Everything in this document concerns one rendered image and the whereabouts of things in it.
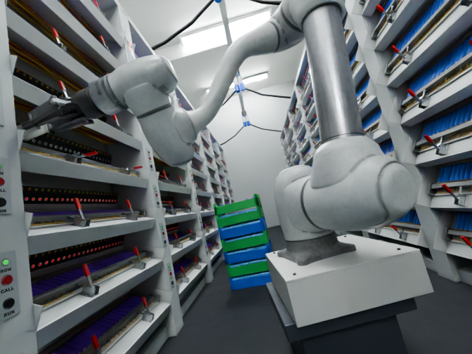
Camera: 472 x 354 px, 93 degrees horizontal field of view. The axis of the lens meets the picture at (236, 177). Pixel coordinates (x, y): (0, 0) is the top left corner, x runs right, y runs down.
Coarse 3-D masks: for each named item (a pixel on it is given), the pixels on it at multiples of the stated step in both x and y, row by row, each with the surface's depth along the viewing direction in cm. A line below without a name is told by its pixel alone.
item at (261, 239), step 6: (264, 234) 142; (222, 240) 147; (240, 240) 144; (246, 240) 144; (252, 240) 143; (258, 240) 142; (264, 240) 142; (222, 246) 146; (228, 246) 146; (234, 246) 145; (240, 246) 144; (246, 246) 144; (252, 246) 143
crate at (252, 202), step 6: (252, 198) 146; (258, 198) 155; (228, 204) 148; (234, 204) 148; (240, 204) 147; (246, 204) 146; (252, 204) 145; (258, 204) 145; (216, 210) 150; (222, 210) 149; (228, 210) 148; (234, 210) 147
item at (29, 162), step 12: (24, 132) 53; (24, 156) 53; (36, 156) 56; (24, 168) 54; (36, 168) 56; (48, 168) 60; (60, 168) 63; (72, 168) 67; (84, 168) 72; (96, 168) 76; (96, 180) 77; (108, 180) 83; (120, 180) 90; (132, 180) 98; (144, 180) 108
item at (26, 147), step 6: (24, 144) 58; (30, 150) 59; (36, 150) 61; (42, 150) 63; (48, 150) 65; (54, 156) 65; (60, 156) 69; (84, 162) 78; (90, 162) 81; (96, 162) 84; (108, 168) 90; (114, 168) 94; (132, 174) 104
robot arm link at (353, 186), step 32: (288, 0) 68; (320, 0) 59; (320, 32) 59; (320, 64) 58; (320, 96) 58; (352, 96) 55; (320, 128) 58; (352, 128) 53; (320, 160) 54; (352, 160) 48; (384, 160) 45; (320, 192) 53; (352, 192) 45; (384, 192) 42; (416, 192) 45; (320, 224) 57; (352, 224) 49; (384, 224) 47
